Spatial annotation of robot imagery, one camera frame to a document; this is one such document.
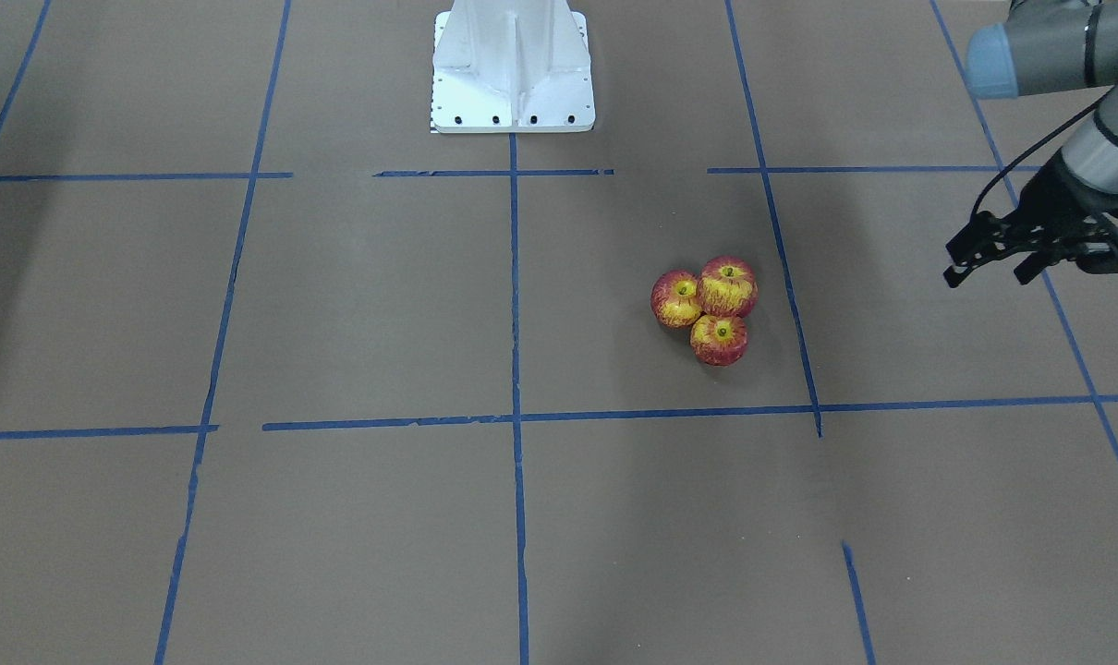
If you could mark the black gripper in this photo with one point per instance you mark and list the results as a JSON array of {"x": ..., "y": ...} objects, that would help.
[{"x": 1063, "y": 197}]

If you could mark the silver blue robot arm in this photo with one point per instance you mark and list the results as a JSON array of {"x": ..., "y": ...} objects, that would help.
[{"x": 1046, "y": 47}]

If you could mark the red yellow apple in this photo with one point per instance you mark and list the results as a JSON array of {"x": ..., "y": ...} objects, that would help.
[
  {"x": 718, "y": 341},
  {"x": 727, "y": 287},
  {"x": 674, "y": 299}
]

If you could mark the front red yellow apple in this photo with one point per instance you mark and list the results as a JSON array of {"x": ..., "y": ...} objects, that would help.
[{"x": 718, "y": 341}]

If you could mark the back red yellow apple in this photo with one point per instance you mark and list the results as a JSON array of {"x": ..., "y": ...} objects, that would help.
[{"x": 674, "y": 299}]

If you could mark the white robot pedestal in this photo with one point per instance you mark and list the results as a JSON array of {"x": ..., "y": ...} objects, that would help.
[{"x": 511, "y": 66}]

